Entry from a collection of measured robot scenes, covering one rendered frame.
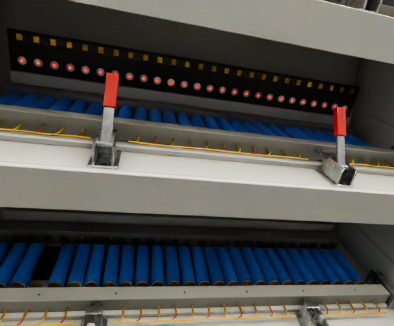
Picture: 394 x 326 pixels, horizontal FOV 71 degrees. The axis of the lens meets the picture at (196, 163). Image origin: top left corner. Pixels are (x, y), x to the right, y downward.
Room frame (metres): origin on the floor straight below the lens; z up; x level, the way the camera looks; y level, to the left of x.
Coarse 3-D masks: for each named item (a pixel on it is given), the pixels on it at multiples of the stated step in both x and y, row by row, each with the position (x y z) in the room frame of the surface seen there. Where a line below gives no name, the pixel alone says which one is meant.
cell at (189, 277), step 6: (186, 246) 0.41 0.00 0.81; (180, 252) 0.40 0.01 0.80; (186, 252) 0.39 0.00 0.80; (180, 258) 0.39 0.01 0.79; (186, 258) 0.38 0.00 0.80; (180, 264) 0.38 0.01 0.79; (186, 264) 0.37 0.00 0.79; (186, 270) 0.36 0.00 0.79; (192, 270) 0.37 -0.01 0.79; (186, 276) 0.35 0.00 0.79; (192, 276) 0.36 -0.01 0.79; (186, 282) 0.35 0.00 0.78; (192, 282) 0.35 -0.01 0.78
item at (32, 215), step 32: (192, 224) 0.45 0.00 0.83; (224, 224) 0.46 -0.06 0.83; (256, 224) 0.47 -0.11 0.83; (288, 224) 0.48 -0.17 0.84; (320, 224) 0.49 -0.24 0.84; (352, 224) 0.49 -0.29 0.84; (352, 256) 0.48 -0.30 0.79; (384, 256) 0.42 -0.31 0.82; (32, 320) 0.29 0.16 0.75; (64, 320) 0.29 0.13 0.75; (128, 320) 0.30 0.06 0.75; (192, 320) 0.32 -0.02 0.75; (224, 320) 0.33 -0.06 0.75; (256, 320) 0.33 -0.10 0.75; (288, 320) 0.34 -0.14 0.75; (352, 320) 0.36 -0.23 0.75; (384, 320) 0.37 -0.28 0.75
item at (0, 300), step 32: (0, 288) 0.29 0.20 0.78; (32, 288) 0.30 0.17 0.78; (64, 288) 0.30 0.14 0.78; (96, 288) 0.31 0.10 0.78; (128, 288) 0.32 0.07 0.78; (160, 288) 0.32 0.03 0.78; (192, 288) 0.33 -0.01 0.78; (224, 288) 0.34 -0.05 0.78; (256, 288) 0.35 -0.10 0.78; (288, 288) 0.36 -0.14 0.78; (320, 288) 0.37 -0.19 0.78; (352, 288) 0.38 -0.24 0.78; (384, 288) 0.39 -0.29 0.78; (0, 320) 0.27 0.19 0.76; (160, 320) 0.30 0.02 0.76
